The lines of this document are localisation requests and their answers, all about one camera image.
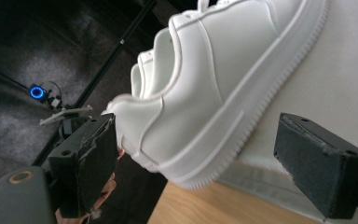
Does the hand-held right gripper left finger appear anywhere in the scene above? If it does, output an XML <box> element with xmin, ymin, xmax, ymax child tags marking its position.
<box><xmin>48</xmin><ymin>113</ymin><xmax>119</xmax><ymax>219</ymax></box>

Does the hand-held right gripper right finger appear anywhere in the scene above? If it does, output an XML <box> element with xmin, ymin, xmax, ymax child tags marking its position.
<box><xmin>272</xmin><ymin>112</ymin><xmax>358</xmax><ymax>220</ymax></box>

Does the metal shoe rack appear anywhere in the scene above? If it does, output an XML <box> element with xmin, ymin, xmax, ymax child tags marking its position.
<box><xmin>216</xmin><ymin>0</ymin><xmax>358</xmax><ymax>224</ymax></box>

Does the white sneaker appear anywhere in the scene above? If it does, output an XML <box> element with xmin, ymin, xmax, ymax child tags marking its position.
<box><xmin>101</xmin><ymin>0</ymin><xmax>330</xmax><ymax>191</ymax></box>

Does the black metal stand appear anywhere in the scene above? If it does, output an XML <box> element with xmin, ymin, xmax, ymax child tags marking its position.
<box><xmin>32</xmin><ymin>0</ymin><xmax>157</xmax><ymax>168</ymax></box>

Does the camera with blue ring light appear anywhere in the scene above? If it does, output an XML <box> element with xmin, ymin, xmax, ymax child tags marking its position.
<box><xmin>28</xmin><ymin>80</ymin><xmax>64</xmax><ymax>110</ymax></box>

